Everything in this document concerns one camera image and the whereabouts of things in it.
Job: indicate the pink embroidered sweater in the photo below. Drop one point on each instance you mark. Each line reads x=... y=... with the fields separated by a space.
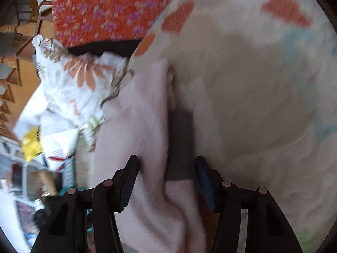
x=147 y=110

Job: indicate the wooden chair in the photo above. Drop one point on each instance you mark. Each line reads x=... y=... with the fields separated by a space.
x=29 y=84

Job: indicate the white printed paper bag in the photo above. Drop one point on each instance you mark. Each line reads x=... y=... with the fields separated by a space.
x=60 y=142

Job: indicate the yellow plastic bag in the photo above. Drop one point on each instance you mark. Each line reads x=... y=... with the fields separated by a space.
x=31 y=142

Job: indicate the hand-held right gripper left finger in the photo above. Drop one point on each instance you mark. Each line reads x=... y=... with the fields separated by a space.
x=129 y=187

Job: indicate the white floral pillow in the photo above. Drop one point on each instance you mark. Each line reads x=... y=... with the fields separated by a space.
x=79 y=84

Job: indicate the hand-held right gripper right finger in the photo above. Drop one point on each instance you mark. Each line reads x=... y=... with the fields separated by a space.
x=206 y=187

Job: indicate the orange floral cloth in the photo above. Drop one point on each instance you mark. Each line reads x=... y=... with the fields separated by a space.
x=105 y=10

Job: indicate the light blue patterned box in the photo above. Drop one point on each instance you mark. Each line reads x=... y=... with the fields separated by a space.
x=69 y=171

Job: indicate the quilted patchwork bedspread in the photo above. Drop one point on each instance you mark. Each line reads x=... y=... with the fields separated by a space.
x=250 y=84

